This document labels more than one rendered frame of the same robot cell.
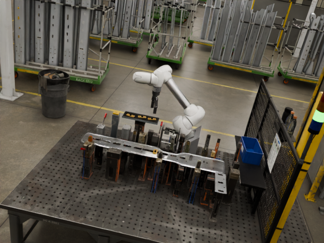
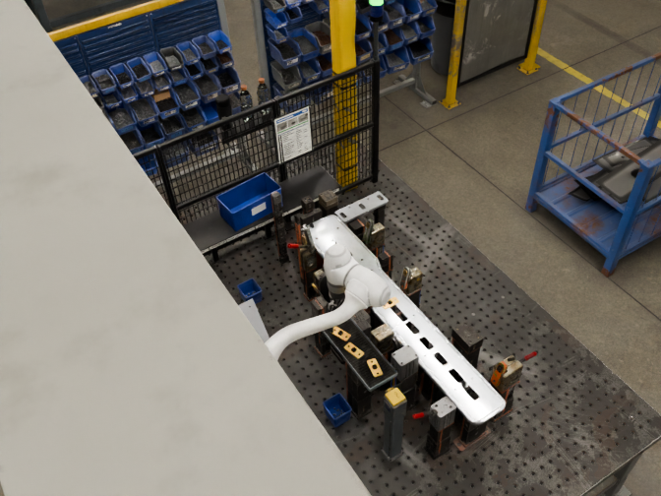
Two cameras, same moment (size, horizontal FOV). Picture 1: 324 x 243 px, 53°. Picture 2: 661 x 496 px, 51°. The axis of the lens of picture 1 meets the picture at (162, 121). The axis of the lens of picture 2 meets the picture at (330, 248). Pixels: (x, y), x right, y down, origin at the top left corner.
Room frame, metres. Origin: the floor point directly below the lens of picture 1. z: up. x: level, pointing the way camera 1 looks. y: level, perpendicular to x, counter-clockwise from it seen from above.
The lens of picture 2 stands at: (3.97, 1.54, 3.55)
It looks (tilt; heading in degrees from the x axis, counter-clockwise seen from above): 47 degrees down; 236
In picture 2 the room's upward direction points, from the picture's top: 3 degrees counter-clockwise
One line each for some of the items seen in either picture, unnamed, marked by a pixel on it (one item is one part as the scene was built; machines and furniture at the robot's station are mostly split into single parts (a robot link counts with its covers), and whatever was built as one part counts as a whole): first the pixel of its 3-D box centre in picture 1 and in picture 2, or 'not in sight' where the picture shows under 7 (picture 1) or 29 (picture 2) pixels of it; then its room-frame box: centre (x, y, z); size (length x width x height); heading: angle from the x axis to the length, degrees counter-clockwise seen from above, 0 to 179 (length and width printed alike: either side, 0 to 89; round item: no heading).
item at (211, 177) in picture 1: (207, 189); (358, 241); (2.38, -0.51, 0.84); 0.11 x 0.10 x 0.28; 176
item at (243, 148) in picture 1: (249, 150); (250, 201); (2.79, -0.90, 1.10); 0.30 x 0.17 x 0.13; 1
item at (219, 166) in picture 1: (153, 152); (393, 305); (2.60, 0.03, 1.00); 1.38 x 0.22 x 0.02; 86
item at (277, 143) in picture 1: (274, 153); (293, 134); (2.43, -1.00, 1.30); 0.23 x 0.02 x 0.31; 176
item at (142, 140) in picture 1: (140, 150); (382, 356); (2.77, 0.16, 0.89); 0.13 x 0.11 x 0.38; 176
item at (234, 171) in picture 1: (230, 187); (329, 219); (2.42, -0.72, 0.88); 0.08 x 0.08 x 0.36; 86
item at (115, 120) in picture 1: (114, 132); (393, 426); (2.97, 0.48, 0.92); 0.08 x 0.08 x 0.44; 86
